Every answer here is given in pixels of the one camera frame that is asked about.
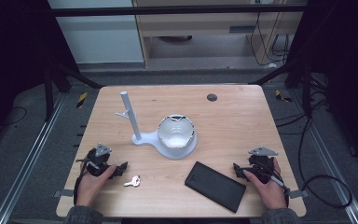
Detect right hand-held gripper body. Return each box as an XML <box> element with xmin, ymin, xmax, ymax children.
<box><xmin>245</xmin><ymin>147</ymin><xmax>279</xmax><ymax>184</ymax></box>

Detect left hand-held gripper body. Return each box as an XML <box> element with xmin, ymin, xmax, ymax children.
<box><xmin>82</xmin><ymin>143</ymin><xmax>113</xmax><ymax>177</ymax></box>

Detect silver key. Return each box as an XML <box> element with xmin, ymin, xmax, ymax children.
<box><xmin>123</xmin><ymin>175</ymin><xmax>142</xmax><ymax>188</ymax></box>

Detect black wallet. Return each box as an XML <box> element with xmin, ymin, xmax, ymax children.
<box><xmin>184</xmin><ymin>161</ymin><xmax>247</xmax><ymax>214</ymax></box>

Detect white key stand with bowl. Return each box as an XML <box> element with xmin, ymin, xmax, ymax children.
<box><xmin>115</xmin><ymin>91</ymin><xmax>199</xmax><ymax>161</ymax></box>

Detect person's left hand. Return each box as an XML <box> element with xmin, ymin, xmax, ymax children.
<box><xmin>75</xmin><ymin>164</ymin><xmax>118</xmax><ymax>208</ymax></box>

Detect person's right hand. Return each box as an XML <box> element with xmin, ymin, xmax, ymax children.
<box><xmin>242</xmin><ymin>160</ymin><xmax>288</xmax><ymax>210</ymax></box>

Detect grey tape piece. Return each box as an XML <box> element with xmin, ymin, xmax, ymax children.
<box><xmin>53</xmin><ymin>189</ymin><xmax>76</xmax><ymax>199</ymax></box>
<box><xmin>288</xmin><ymin>189</ymin><xmax>310</xmax><ymax>200</ymax></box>

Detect yellow black striped marker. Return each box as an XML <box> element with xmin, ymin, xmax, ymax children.
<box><xmin>274</xmin><ymin>89</ymin><xmax>293</xmax><ymax>103</ymax></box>
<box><xmin>76</xmin><ymin>91</ymin><xmax>89</xmax><ymax>109</ymax></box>

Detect white cabinet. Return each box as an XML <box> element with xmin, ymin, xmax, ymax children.
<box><xmin>48</xmin><ymin>0</ymin><xmax>145</xmax><ymax>64</ymax></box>

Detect light wooden desk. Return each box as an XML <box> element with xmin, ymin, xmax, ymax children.
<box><xmin>131</xmin><ymin>0</ymin><xmax>309</xmax><ymax>68</ymax></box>

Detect right hand-held gripper cable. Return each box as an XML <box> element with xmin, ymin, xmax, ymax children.
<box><xmin>268</xmin><ymin>174</ymin><xmax>292</xmax><ymax>208</ymax></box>

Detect hand-held gripper cable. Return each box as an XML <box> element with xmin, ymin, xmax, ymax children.
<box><xmin>73</xmin><ymin>158</ymin><xmax>90</xmax><ymax>206</ymax></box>
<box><xmin>268</xmin><ymin>174</ymin><xmax>292</xmax><ymax>208</ymax></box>

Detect left hand-held gripper cable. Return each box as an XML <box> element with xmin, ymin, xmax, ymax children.
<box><xmin>73</xmin><ymin>158</ymin><xmax>90</xmax><ymax>206</ymax></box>

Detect black looped floor cable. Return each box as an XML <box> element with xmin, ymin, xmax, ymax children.
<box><xmin>274</xmin><ymin>92</ymin><xmax>353</xmax><ymax>209</ymax></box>

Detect metal floor rail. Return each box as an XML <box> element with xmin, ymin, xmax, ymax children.
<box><xmin>287</xmin><ymin>90</ymin><xmax>358</xmax><ymax>224</ymax></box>
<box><xmin>0</xmin><ymin>92</ymin><xmax>68</xmax><ymax>224</ymax></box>

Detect black frame stand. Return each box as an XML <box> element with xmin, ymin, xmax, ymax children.
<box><xmin>248</xmin><ymin>59</ymin><xmax>313</xmax><ymax>119</ymax></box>
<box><xmin>43</xmin><ymin>59</ymin><xmax>105</xmax><ymax>122</ymax></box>

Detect thin black floor cable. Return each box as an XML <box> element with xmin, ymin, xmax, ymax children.
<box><xmin>1</xmin><ymin>106</ymin><xmax>28</xmax><ymax>127</ymax></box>

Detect black hanging desk cables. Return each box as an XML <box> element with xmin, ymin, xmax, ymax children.
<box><xmin>250</xmin><ymin>0</ymin><xmax>293</xmax><ymax>67</ymax></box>

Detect black horizontal frame bar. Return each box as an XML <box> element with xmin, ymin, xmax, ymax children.
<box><xmin>48</xmin><ymin>4</ymin><xmax>309</xmax><ymax>18</ymax></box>

